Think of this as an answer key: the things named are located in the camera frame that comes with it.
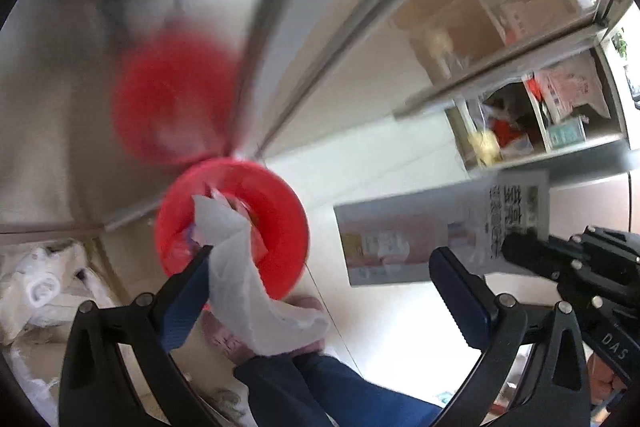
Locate grey pink foil pouch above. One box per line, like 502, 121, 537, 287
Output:
334, 170, 550, 286

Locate white textured paper towel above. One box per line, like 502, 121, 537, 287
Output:
192, 194, 331, 357

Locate red plastic trash bin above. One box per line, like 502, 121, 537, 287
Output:
154, 158, 309, 300

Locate white woven sack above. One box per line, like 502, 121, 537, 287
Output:
1, 241, 117, 426

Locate left pink slipper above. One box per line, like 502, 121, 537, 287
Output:
201, 296, 330, 365

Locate blue trouser legs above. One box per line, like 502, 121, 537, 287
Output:
233, 352, 442, 427

